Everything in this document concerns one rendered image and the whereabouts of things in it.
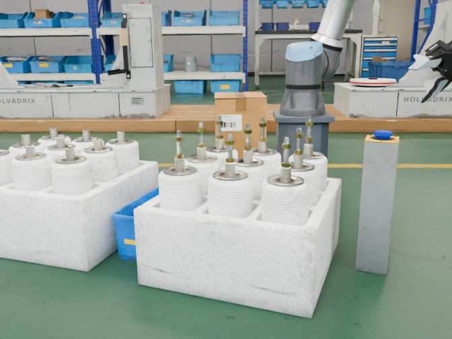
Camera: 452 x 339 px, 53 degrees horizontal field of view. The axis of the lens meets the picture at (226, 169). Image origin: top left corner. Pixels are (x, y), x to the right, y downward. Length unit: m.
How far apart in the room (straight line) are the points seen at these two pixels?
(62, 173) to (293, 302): 0.60
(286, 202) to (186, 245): 0.23
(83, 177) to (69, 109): 2.06
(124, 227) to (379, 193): 0.61
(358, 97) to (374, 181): 1.98
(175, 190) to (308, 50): 0.71
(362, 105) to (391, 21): 4.40
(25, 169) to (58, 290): 0.31
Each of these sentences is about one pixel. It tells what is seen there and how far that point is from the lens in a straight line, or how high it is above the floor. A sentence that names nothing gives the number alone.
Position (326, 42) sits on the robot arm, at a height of 0.53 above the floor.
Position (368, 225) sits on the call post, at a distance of 1.08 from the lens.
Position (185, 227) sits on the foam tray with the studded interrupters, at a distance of 0.94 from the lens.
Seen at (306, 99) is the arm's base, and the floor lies 0.36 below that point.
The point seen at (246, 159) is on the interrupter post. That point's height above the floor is 0.26.
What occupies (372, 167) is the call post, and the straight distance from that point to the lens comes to 1.04.
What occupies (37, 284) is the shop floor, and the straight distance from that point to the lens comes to 1.13.
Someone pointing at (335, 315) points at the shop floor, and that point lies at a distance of 0.96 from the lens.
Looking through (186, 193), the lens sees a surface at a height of 0.21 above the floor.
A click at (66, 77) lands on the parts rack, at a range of 5.98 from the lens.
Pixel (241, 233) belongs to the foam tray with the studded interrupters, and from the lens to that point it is 0.89.
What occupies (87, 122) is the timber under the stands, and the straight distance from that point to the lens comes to 3.06.
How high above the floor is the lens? 0.51
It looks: 15 degrees down
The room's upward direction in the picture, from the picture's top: 1 degrees counter-clockwise
